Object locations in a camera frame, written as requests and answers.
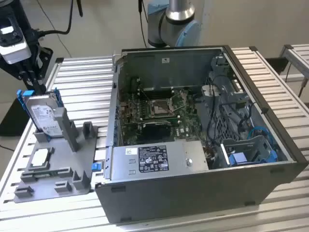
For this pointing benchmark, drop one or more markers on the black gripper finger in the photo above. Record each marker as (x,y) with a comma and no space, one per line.
(25,76)
(38,84)

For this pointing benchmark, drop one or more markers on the hard disk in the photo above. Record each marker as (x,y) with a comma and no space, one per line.
(43,113)

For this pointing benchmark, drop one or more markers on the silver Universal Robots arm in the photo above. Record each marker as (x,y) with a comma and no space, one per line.
(169,29)

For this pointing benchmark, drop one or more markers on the grey disk bay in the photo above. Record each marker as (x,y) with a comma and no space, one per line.
(251,145)

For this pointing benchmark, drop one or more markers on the black stand with base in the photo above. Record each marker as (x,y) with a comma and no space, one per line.
(14,120)

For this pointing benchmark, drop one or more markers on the black antenna rod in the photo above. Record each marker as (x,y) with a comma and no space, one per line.
(79,8)

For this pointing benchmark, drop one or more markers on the grey parts rack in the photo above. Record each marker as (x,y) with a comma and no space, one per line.
(60,154)

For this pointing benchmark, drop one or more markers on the silver CPU chip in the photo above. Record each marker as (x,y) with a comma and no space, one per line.
(40,158)

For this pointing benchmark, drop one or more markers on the blue case latch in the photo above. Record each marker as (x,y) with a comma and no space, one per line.
(96,167)

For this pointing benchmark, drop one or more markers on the CPU socket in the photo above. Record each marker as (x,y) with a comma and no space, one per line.
(161,107)

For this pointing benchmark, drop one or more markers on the black graphics card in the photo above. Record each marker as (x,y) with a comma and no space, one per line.
(155,129)

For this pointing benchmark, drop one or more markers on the silver power supply unit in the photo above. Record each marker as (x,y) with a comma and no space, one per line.
(159,159)

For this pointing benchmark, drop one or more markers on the green motherboard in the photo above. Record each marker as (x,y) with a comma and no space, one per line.
(188,123)

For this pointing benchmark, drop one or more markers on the open black PC case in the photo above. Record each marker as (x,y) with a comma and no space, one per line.
(181,193)

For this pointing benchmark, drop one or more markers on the grey metal drive cage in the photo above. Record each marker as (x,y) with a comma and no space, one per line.
(224,101)

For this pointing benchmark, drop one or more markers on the blue carrier in bay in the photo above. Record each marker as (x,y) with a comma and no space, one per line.
(237,160)

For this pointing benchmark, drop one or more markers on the black box behind table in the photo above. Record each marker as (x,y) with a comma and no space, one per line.
(277,65)

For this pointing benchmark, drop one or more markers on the metal slat side table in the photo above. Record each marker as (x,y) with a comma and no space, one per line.
(297,56)

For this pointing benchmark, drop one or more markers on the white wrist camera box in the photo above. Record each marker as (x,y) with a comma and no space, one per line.
(13,48)

